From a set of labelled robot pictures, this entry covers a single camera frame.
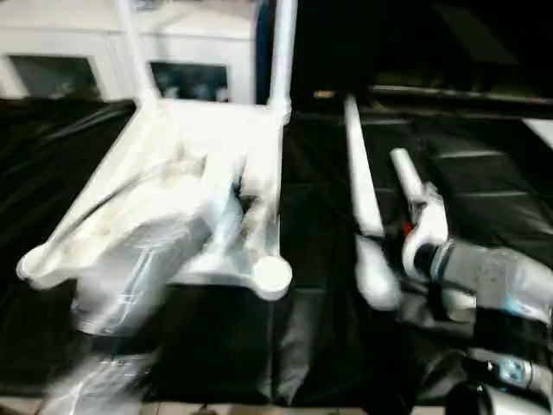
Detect white plastic table leg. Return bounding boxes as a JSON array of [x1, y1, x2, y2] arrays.
[[390, 148, 429, 204], [266, 0, 299, 125], [344, 94, 404, 311], [115, 0, 159, 105]]

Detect white plastic table top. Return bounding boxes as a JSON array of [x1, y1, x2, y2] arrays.
[[16, 97, 295, 303]]

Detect black mat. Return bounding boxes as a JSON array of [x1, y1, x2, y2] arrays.
[[0, 93, 553, 407]]

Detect silver metal bar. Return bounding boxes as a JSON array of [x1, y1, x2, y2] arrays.
[[371, 85, 553, 107]]

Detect white flat board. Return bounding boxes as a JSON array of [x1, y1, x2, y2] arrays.
[[522, 117, 553, 150]]

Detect black case with yellow label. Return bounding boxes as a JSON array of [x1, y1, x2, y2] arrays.
[[254, 0, 377, 109]]

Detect white cabinet with windows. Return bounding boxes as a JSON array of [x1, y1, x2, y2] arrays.
[[0, 0, 258, 104]]

